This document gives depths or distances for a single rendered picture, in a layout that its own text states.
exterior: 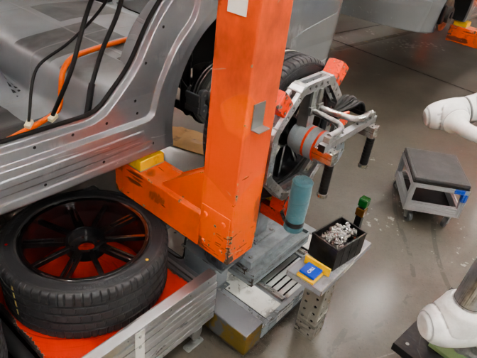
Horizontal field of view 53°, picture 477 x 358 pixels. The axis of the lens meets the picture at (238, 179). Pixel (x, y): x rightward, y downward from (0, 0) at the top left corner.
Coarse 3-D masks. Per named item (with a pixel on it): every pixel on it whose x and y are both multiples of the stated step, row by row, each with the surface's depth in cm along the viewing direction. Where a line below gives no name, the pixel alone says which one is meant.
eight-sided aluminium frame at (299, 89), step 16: (304, 80) 188; (320, 80) 190; (304, 96) 184; (336, 96) 208; (288, 112) 181; (336, 128) 223; (272, 144) 182; (272, 160) 187; (272, 192) 210; (288, 192) 212
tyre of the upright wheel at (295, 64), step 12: (288, 48) 204; (288, 60) 189; (300, 60) 190; (312, 60) 196; (288, 72) 185; (300, 72) 192; (312, 72) 199; (288, 84) 188; (324, 96) 218; (204, 132) 196; (204, 144) 199; (204, 156) 205; (300, 168) 232; (264, 192) 213
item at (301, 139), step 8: (296, 128) 202; (304, 128) 199; (312, 128) 199; (320, 128) 200; (288, 136) 203; (296, 136) 199; (304, 136) 198; (312, 136) 196; (320, 136) 195; (288, 144) 205; (296, 144) 200; (304, 144) 198; (312, 144) 195; (296, 152) 204; (304, 152) 199; (312, 160) 199
